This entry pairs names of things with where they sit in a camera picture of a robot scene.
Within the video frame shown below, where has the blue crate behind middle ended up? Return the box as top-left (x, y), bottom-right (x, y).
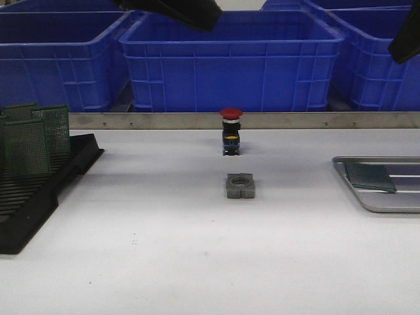
top-left (261, 0), bottom-right (311, 11)

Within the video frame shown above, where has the blue crate behind left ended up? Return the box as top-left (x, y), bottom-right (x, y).
top-left (1, 0), bottom-right (127, 13)

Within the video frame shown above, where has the blue plastic crate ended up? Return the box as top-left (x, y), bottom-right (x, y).
top-left (1, 11), bottom-right (139, 112)
top-left (120, 10), bottom-right (343, 113)
top-left (324, 8), bottom-right (419, 112)

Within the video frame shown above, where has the blue plastic crate middle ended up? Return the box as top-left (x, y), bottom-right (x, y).
top-left (120, 10), bottom-right (343, 113)

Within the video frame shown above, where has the blue crate behind right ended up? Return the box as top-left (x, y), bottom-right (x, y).
top-left (307, 0), bottom-right (413, 10)

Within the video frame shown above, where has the steel shelf frame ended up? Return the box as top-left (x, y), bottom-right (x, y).
top-left (69, 112), bottom-right (419, 130)

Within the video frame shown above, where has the blue plastic crate right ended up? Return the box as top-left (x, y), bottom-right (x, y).
top-left (324, 8), bottom-right (419, 112)

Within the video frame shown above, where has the black slotted board rack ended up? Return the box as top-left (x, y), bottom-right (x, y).
top-left (1, 133), bottom-right (104, 255)

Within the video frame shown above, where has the green perfboard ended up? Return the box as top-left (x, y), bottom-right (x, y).
top-left (3, 102), bottom-right (37, 121)
top-left (31, 104), bottom-right (71, 156)
top-left (3, 118), bottom-right (51, 179)
top-left (344, 163), bottom-right (397, 193)

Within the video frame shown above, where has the red emergency stop button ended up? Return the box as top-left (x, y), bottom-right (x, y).
top-left (220, 108), bottom-right (243, 156)

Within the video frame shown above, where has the silver metal tray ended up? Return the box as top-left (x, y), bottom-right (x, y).
top-left (332, 156), bottom-right (419, 214)

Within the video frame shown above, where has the blue plastic crate left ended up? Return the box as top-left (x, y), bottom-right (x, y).
top-left (1, 11), bottom-right (139, 112)

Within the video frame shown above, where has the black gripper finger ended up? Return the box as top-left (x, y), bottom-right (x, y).
top-left (388, 3), bottom-right (419, 64)
top-left (114, 0), bottom-right (222, 32)

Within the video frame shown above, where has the grey square mounting block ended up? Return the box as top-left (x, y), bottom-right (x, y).
top-left (225, 173), bottom-right (256, 199)

